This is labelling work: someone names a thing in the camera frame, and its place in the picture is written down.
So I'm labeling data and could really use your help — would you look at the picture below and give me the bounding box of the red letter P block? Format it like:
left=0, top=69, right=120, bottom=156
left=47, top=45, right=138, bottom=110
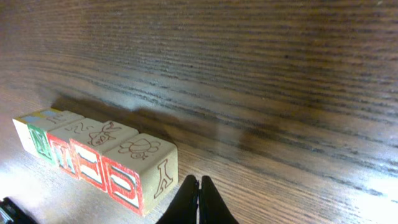
left=101, top=133, right=178, bottom=216

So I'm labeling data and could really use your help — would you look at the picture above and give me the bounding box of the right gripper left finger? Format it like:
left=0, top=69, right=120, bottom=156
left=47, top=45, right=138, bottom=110
left=156, top=175, right=199, bottom=224

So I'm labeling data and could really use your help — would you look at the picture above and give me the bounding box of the green letter N block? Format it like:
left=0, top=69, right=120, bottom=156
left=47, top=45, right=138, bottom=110
left=27, top=111, right=84, bottom=165

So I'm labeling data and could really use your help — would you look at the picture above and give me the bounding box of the red letter Y block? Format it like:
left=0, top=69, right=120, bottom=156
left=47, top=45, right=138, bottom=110
left=46, top=117, right=108, bottom=180

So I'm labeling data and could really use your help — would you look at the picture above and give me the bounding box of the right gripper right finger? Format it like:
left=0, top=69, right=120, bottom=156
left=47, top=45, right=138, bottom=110
left=199, top=175, right=238, bottom=224

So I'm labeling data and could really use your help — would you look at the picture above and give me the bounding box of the red letter E block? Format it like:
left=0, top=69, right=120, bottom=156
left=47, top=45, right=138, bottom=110
left=70, top=121, right=139, bottom=192

